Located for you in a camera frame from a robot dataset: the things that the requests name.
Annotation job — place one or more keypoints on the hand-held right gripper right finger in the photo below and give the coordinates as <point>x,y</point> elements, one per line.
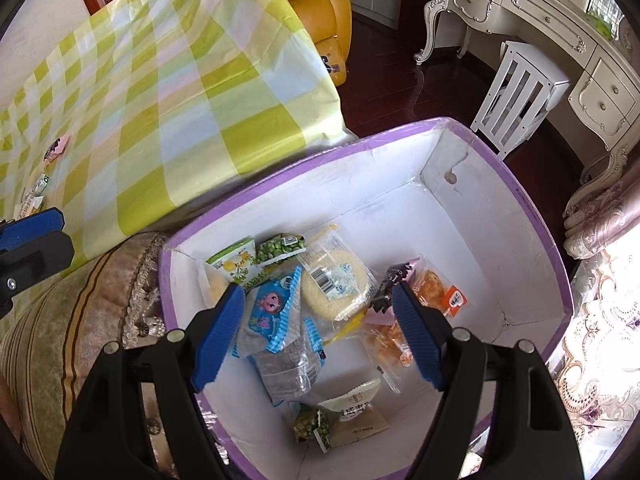
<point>417,330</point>

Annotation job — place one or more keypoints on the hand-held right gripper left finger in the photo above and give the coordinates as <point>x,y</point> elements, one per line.
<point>220,330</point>

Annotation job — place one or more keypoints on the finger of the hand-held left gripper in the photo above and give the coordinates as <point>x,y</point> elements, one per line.
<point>35,222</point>
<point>35,257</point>

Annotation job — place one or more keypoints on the clear bread packet orange label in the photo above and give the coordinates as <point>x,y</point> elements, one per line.
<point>435,285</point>

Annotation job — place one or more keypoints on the clear blue-trim snack bag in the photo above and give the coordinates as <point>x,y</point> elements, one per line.
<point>292,367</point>
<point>267,312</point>

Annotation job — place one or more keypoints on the green lemon print packet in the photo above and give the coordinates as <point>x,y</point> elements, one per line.
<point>235,260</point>

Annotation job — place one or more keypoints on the round pale cake packet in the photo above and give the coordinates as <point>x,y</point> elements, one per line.
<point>335,285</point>

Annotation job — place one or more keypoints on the green pea snack packet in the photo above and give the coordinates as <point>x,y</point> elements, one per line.
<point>280,248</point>
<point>310,427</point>

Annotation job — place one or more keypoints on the white biscuit packet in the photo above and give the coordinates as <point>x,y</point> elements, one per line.
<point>355,412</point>

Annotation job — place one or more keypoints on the purple-rimmed white cardboard box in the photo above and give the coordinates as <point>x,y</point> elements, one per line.
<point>475,200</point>

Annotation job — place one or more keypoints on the clear orange pastry packet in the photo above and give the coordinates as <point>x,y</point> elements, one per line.
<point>385,347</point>

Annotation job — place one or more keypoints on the pink packet with black print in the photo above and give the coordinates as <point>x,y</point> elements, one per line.
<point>390,282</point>
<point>56,147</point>

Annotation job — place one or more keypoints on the striped seat cushion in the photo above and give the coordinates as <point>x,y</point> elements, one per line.
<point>60,320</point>

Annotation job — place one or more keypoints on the floral patterned curtain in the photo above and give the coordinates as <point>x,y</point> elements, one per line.
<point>600,360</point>

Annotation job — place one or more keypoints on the yellow green checked tablecloth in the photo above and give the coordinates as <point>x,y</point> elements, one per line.
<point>175,85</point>

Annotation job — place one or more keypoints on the white slatted stool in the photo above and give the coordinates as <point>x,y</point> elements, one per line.
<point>520,90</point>

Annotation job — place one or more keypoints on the yellow leather chair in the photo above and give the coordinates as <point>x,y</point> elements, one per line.
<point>315,10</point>

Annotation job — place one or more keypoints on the white ornate dresser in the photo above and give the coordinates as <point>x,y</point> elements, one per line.
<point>540,15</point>

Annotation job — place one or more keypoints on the small green box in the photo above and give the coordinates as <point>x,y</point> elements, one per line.
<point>599,25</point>

